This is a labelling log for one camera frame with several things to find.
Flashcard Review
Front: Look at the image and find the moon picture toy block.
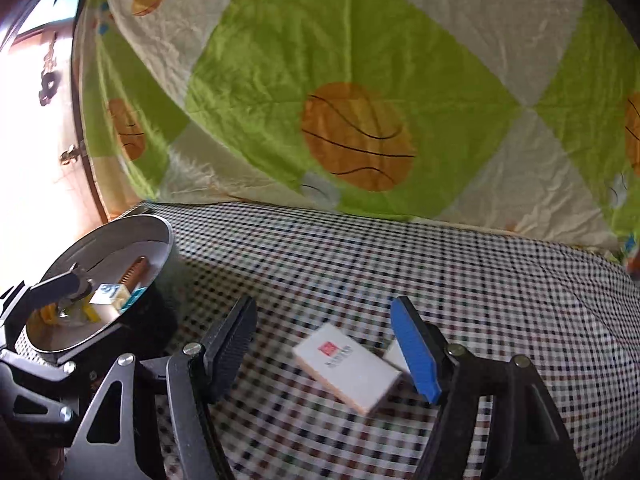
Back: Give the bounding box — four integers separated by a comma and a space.
89, 283, 131, 311

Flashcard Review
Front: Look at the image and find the amber folding comb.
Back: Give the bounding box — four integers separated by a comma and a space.
118, 256, 150, 292

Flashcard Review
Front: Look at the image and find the white card box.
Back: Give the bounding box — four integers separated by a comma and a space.
292, 323, 401, 416

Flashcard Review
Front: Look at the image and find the yellow cube block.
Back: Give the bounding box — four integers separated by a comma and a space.
80, 301, 101, 323

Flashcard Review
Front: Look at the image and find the yellow toy block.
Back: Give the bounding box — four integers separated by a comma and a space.
39, 304, 58, 326

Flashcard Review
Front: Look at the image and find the round metal tin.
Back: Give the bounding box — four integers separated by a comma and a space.
26, 214, 186, 362

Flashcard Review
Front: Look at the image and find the teal picture toy block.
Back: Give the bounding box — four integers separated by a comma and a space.
119, 287, 146, 314

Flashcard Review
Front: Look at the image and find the wooden door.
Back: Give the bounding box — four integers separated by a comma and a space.
0, 0, 109, 226

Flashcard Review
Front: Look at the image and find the brass door knob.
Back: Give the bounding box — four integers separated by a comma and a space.
58, 144, 81, 166

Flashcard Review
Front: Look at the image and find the checkered tablecloth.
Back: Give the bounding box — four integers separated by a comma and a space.
14, 201, 640, 480

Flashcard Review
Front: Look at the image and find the white charger adapter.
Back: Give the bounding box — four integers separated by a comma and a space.
383, 339, 410, 376

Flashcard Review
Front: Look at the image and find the basketball pattern bedsheet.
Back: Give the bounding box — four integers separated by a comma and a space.
73, 0, 639, 257

